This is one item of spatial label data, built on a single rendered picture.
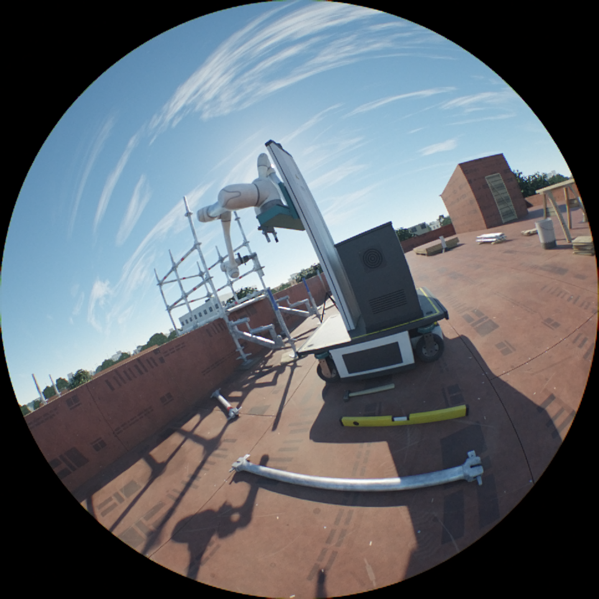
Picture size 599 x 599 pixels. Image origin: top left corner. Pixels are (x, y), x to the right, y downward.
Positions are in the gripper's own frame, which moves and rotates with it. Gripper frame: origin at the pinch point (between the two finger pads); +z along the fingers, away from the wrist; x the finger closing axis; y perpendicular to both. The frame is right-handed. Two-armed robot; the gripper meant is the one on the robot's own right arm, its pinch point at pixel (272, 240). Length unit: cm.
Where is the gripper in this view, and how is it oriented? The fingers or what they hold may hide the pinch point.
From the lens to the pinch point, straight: 172.9
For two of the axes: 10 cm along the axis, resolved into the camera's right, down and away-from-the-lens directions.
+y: 8.3, -3.0, -4.8
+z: 3.8, 9.2, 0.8
